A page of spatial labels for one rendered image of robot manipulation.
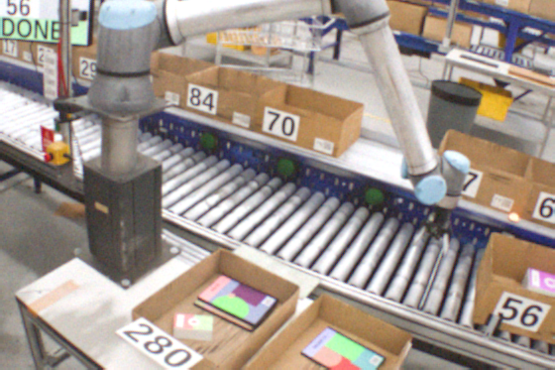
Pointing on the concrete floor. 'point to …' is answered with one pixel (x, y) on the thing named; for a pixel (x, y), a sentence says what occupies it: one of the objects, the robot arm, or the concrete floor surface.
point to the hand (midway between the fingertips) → (429, 249)
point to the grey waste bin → (450, 109)
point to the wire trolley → (279, 47)
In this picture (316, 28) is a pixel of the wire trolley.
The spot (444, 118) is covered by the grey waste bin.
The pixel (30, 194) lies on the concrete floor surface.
